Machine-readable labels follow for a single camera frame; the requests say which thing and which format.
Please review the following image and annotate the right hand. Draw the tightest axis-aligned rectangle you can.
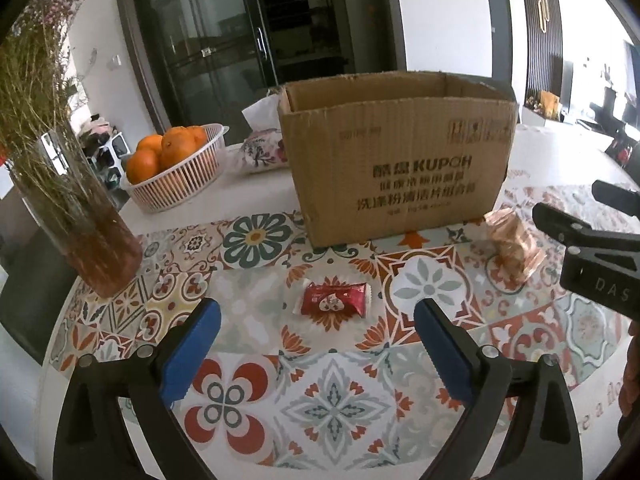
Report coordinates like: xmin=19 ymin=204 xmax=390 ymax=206
xmin=617 ymin=321 xmax=640 ymax=440

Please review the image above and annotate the orange mandarin pile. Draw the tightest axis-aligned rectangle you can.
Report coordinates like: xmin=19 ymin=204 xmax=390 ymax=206
xmin=126 ymin=126 xmax=207 ymax=185

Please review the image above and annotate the white shoe rack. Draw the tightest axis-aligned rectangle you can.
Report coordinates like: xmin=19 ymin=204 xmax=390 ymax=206
xmin=79 ymin=126 xmax=131 ymax=192

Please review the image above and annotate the patterned tile tablecloth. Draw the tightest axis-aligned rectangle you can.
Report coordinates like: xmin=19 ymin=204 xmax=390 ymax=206
xmin=36 ymin=170 xmax=629 ymax=479

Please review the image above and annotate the dried pink flower bouquet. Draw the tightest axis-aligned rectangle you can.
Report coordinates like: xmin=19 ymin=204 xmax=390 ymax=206
xmin=0 ymin=0 xmax=116 ymax=252

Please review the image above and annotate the white plastic fruit basket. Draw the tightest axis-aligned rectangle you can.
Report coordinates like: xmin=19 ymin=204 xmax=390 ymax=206
xmin=120 ymin=124 xmax=229 ymax=214

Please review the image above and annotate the red candy packet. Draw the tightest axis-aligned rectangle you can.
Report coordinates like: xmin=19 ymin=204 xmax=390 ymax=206
xmin=298 ymin=283 xmax=371 ymax=318

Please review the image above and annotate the dark chair near left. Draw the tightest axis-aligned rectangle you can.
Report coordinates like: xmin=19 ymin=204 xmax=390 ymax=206
xmin=0 ymin=230 xmax=77 ymax=364

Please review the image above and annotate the copper foil snack packet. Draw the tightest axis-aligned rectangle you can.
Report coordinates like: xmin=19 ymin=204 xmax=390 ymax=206
xmin=484 ymin=207 xmax=546 ymax=284

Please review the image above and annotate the floral tissue box cover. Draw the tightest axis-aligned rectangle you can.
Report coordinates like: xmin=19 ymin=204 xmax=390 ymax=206
xmin=233 ymin=93 xmax=288 ymax=174

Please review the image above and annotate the glass flower vase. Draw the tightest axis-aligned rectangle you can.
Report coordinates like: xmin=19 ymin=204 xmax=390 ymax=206
xmin=2 ymin=128 xmax=142 ymax=298

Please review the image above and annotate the black glass sliding door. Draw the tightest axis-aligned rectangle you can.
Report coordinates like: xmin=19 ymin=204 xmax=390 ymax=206
xmin=117 ymin=0 xmax=278 ymax=143

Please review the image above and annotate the brown cardboard box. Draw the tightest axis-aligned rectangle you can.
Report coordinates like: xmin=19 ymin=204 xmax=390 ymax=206
xmin=278 ymin=72 xmax=518 ymax=247

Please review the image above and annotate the white tv cabinet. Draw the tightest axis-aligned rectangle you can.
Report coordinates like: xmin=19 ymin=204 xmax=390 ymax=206
xmin=520 ymin=102 xmax=602 ymax=131

